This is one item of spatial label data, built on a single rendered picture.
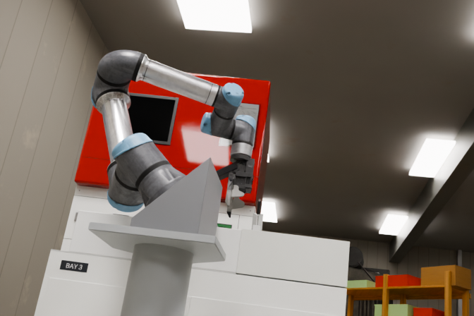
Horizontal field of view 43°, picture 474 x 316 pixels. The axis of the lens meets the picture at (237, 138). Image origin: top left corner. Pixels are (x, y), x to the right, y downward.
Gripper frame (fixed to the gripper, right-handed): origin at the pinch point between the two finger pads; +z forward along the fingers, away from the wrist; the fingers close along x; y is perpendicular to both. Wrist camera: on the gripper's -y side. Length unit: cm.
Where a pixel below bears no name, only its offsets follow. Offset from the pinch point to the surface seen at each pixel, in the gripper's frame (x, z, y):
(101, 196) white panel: 59, -16, -61
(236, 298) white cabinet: -5.1, 28.1, 7.3
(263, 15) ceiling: 246, -244, -12
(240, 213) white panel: 58, -15, 1
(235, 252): -5.0, 14.0, 4.9
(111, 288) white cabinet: -4.5, 30.5, -32.5
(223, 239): -4.9, 10.4, 0.7
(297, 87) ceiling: 373, -244, 27
